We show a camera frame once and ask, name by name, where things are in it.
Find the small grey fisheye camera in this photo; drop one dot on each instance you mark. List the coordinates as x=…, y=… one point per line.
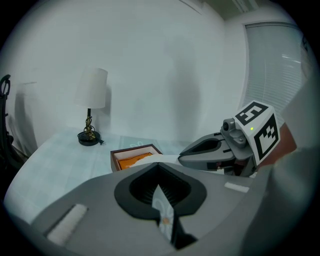
x=228, y=125

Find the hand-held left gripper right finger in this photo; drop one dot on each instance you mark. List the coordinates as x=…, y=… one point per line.
x=215, y=195

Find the person's right forearm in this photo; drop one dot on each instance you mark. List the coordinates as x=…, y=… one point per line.
x=287, y=142

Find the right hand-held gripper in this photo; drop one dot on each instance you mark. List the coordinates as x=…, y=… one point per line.
x=262, y=125

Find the grey window blinds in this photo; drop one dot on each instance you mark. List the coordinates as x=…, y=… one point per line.
x=270, y=62

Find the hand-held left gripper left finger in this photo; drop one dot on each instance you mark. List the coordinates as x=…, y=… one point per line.
x=95, y=212

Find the white shade table lamp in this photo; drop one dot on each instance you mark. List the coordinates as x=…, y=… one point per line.
x=91, y=87

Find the tall black office chair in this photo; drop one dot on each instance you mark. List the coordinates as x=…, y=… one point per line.
x=7, y=130

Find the orange packet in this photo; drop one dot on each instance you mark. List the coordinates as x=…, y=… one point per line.
x=127, y=162

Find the brown wooden tissue box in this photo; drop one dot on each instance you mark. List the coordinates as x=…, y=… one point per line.
x=115, y=160

